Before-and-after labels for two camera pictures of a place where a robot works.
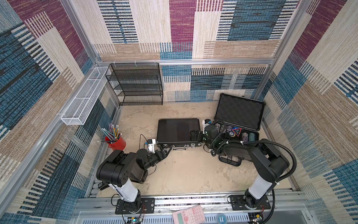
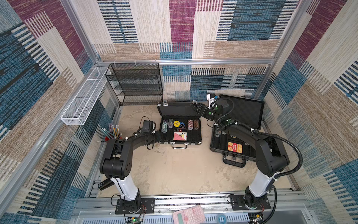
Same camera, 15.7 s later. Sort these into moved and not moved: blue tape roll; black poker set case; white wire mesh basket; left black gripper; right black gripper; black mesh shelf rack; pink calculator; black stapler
Moved: black poker set case; right black gripper; left black gripper
Not moved: black mesh shelf rack; black stapler; pink calculator; blue tape roll; white wire mesh basket
